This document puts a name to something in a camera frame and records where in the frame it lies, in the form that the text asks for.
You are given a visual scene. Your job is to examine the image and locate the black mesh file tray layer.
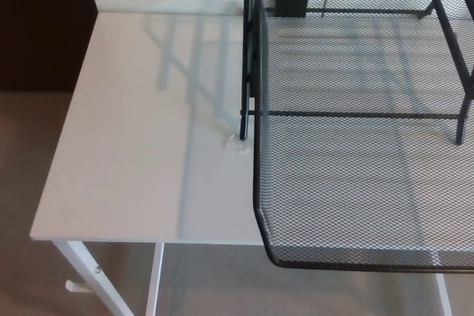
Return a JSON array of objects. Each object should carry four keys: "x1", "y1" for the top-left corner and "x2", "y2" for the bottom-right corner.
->
[{"x1": 252, "y1": 0, "x2": 474, "y2": 272}]

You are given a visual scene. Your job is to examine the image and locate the clear tape blob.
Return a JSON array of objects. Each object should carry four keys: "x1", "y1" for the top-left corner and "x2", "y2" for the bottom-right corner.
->
[{"x1": 221, "y1": 133, "x2": 253, "y2": 157}]

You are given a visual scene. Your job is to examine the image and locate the dark brown cabinet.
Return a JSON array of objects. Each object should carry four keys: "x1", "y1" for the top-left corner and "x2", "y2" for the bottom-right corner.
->
[{"x1": 0, "y1": 0, "x2": 99, "y2": 93}]

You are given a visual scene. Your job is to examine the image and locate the black metal file rack frame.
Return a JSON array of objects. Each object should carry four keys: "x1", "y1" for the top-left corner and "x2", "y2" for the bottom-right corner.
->
[{"x1": 239, "y1": 0, "x2": 474, "y2": 146}]

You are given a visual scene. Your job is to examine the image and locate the white metal table leg frame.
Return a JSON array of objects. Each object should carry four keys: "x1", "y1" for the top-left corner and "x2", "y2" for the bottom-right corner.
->
[
  {"x1": 51, "y1": 240, "x2": 164, "y2": 316},
  {"x1": 431, "y1": 272, "x2": 455, "y2": 316}
]

